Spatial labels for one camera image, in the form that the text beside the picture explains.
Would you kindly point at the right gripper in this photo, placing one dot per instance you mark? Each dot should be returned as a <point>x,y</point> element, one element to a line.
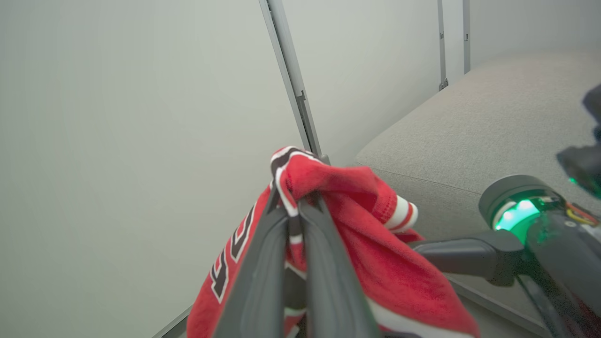
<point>563,263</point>

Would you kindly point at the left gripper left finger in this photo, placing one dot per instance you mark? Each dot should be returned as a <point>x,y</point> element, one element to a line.
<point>263,281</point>

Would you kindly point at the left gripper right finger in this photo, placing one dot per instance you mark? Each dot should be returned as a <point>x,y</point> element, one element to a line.
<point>328,291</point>

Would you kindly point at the red jersey with white stripes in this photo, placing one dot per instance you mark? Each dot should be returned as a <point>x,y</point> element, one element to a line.
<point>385,267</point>

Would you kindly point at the grey fabric sofa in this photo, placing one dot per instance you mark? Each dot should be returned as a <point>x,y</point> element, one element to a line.
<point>469,131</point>

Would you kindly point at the large white partition panel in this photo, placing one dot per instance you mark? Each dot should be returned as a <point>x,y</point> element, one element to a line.
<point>117,141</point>

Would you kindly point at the white partition panel beside sofa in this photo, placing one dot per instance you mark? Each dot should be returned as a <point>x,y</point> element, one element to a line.
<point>375,61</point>

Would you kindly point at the white partition panel behind sofa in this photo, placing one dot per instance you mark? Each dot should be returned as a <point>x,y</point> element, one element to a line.
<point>535,23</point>

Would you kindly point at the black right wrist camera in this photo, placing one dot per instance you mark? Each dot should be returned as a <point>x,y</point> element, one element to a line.
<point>587,164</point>

